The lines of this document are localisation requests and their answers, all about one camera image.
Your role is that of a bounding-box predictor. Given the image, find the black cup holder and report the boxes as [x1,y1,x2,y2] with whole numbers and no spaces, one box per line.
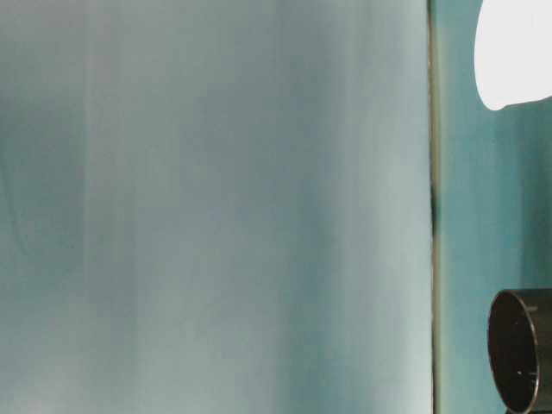
[487,289,551,413]

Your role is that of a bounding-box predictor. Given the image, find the white paper cup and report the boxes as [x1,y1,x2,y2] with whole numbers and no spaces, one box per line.
[474,1,551,110]

